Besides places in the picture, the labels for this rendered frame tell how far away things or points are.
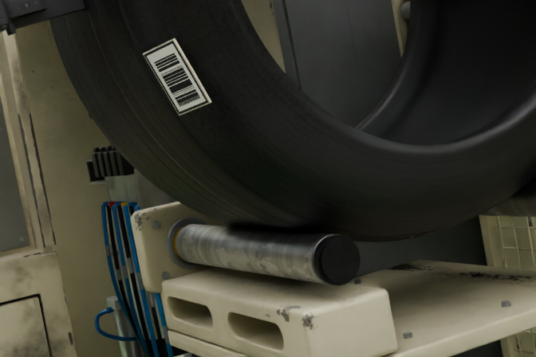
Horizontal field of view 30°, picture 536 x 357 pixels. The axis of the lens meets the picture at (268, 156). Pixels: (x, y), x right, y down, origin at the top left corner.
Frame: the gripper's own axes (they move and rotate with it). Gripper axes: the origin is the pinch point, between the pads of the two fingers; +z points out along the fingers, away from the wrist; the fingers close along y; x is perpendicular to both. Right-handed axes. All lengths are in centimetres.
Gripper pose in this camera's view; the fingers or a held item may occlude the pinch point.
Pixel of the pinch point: (41, 3)
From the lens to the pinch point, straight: 90.8
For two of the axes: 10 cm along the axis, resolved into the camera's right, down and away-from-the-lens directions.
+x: 3.0, 9.5, 1.2
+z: 8.4, -3.2, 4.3
